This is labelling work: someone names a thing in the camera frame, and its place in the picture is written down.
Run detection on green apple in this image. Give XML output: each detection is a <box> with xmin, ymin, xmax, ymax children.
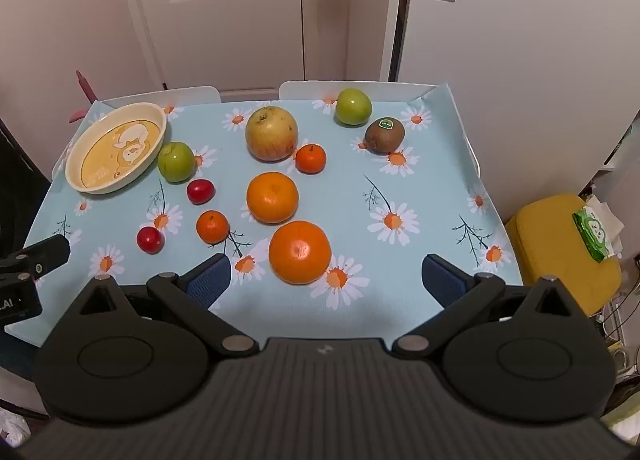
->
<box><xmin>335</xmin><ymin>88</ymin><xmax>373</xmax><ymax>127</ymax></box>
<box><xmin>158</xmin><ymin>141</ymin><xmax>196</xmax><ymax>184</ymax></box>

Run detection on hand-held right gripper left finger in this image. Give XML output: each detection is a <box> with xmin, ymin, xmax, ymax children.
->
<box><xmin>65</xmin><ymin>254</ymin><xmax>260</xmax><ymax>358</ymax></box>

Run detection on brown kiwi with green sticker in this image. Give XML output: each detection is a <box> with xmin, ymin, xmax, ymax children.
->
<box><xmin>364</xmin><ymin>117</ymin><xmax>406</xmax><ymax>156</ymax></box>

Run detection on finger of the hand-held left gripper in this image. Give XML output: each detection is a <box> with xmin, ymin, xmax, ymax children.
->
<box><xmin>0</xmin><ymin>234</ymin><xmax>71</xmax><ymax>283</ymax></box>

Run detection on white plastic bag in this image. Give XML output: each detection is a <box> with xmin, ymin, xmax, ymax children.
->
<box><xmin>0</xmin><ymin>410</ymin><xmax>32</xmax><ymax>447</ymax></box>

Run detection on black padded jacket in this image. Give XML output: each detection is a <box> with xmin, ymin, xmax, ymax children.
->
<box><xmin>0</xmin><ymin>117</ymin><xmax>51</xmax><ymax>261</ymax></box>

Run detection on pink broom handle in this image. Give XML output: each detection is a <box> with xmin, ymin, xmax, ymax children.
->
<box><xmin>69</xmin><ymin>71</ymin><xmax>101</xmax><ymax>123</ymax></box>

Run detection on yellow stool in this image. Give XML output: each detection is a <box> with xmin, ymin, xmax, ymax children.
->
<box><xmin>506</xmin><ymin>193</ymin><xmax>623</xmax><ymax>317</ymax></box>

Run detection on white wardrobe door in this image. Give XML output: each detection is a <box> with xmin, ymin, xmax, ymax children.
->
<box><xmin>387</xmin><ymin>0</ymin><xmax>640</xmax><ymax>221</ymax></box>

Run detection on large yellow apple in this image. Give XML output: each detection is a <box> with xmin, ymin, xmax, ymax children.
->
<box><xmin>245</xmin><ymin>106</ymin><xmax>299</xmax><ymax>162</ymax></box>

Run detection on light blue daisy tablecloth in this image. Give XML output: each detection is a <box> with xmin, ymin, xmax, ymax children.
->
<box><xmin>5</xmin><ymin>84</ymin><xmax>523</xmax><ymax>346</ymax></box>

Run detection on cream bowl with yellow print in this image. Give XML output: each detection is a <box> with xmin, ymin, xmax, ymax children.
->
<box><xmin>65</xmin><ymin>102</ymin><xmax>167</xmax><ymax>195</ymax></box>

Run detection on small mandarin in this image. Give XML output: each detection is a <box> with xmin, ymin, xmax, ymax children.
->
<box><xmin>295</xmin><ymin>144</ymin><xmax>327</xmax><ymax>174</ymax></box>
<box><xmin>196</xmin><ymin>210</ymin><xmax>230</xmax><ymax>245</ymax></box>

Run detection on green wet wipes packet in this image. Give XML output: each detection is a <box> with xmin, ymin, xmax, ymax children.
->
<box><xmin>572</xmin><ymin>206</ymin><xmax>617</xmax><ymax>262</ymax></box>

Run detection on white chair back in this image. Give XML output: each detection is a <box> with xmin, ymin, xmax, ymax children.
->
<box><xmin>278</xmin><ymin>81</ymin><xmax>441</xmax><ymax>102</ymax></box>

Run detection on red cherry tomato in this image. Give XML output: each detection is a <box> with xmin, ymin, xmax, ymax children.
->
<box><xmin>136</xmin><ymin>226</ymin><xmax>165</xmax><ymax>255</ymax></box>
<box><xmin>187</xmin><ymin>179</ymin><xmax>216</xmax><ymax>205</ymax></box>

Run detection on orange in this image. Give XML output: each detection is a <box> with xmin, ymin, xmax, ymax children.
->
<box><xmin>268</xmin><ymin>220</ymin><xmax>333</xmax><ymax>285</ymax></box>
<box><xmin>246</xmin><ymin>172</ymin><xmax>300</xmax><ymax>225</ymax></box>

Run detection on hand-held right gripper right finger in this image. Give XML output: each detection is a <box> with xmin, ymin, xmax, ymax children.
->
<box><xmin>392</xmin><ymin>254</ymin><xmax>583</xmax><ymax>358</ymax></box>

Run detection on white panel door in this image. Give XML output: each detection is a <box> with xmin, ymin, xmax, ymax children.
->
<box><xmin>115</xmin><ymin>0</ymin><xmax>306</xmax><ymax>103</ymax></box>

